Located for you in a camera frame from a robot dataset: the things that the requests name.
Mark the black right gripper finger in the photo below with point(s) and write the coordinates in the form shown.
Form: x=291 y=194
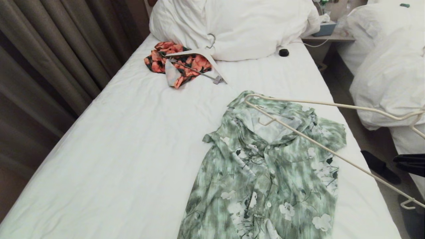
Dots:
x=411 y=158
x=415 y=168

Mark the small black round object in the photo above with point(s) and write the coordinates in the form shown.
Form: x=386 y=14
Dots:
x=283 y=52

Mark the black slipper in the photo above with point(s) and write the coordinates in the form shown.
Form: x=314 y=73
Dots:
x=413 y=220
x=380 y=166

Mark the white pillow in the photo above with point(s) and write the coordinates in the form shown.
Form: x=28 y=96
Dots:
x=239 y=26

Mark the orange floral garment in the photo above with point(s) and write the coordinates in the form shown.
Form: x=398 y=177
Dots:
x=159 y=63

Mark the small green object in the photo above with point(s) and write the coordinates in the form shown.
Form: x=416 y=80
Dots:
x=404 y=5

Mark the small green plant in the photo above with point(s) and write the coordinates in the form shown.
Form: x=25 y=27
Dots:
x=323 y=3

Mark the white crumpled duvet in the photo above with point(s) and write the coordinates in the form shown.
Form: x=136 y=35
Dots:
x=391 y=66

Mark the neighbouring bed white sheet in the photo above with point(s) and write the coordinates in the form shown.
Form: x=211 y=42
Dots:
x=408 y=142

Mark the bed with white sheet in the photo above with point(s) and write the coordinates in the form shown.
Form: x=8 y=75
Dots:
x=132 y=132

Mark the green floral button shirt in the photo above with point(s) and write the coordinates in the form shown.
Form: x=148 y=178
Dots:
x=265 y=182

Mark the blue tissue box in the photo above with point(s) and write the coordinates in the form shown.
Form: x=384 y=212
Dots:
x=323 y=30

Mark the white plastic hanger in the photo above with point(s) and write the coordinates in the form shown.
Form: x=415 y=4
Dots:
x=199 y=52

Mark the wooden nightstand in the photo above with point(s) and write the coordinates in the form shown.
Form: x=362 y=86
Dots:
x=332 y=39

